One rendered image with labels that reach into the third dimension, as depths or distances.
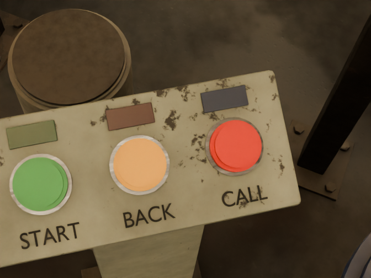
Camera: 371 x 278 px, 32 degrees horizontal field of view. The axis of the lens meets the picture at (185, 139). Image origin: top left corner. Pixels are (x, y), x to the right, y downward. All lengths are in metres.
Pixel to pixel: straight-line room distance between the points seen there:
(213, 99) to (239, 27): 0.80
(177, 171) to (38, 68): 0.20
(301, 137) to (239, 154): 0.70
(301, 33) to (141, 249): 0.80
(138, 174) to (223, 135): 0.07
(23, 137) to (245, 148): 0.17
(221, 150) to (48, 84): 0.21
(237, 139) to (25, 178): 0.16
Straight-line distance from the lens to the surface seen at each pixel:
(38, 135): 0.50
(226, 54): 1.26
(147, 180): 0.48
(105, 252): 0.58
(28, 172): 0.49
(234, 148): 0.49
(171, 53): 1.25
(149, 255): 0.62
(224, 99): 0.50
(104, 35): 0.65
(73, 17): 0.66
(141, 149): 0.48
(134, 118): 0.49
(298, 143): 1.18
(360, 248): 0.70
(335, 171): 1.17
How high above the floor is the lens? 1.06
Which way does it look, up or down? 65 degrees down
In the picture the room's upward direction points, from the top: 6 degrees clockwise
